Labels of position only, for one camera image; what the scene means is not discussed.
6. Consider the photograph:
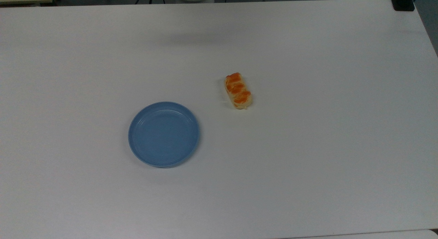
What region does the blue round plastic plate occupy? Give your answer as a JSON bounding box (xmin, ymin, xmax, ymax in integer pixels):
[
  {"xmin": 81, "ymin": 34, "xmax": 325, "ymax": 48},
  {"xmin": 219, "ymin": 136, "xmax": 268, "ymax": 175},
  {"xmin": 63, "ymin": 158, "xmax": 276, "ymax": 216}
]
[{"xmin": 128, "ymin": 101, "xmax": 200, "ymax": 168}]

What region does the black table clamp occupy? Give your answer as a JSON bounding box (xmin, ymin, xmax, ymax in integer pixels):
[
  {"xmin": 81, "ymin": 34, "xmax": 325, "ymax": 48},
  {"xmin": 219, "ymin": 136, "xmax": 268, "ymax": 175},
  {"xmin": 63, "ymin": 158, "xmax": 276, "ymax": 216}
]
[{"xmin": 389, "ymin": 0, "xmax": 418, "ymax": 12}]

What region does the orange glazed bread loaf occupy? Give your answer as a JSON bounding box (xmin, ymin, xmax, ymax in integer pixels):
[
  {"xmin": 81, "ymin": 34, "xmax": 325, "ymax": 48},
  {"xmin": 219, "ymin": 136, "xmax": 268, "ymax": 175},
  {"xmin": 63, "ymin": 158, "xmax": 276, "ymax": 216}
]
[{"xmin": 224, "ymin": 72, "xmax": 254, "ymax": 110}]

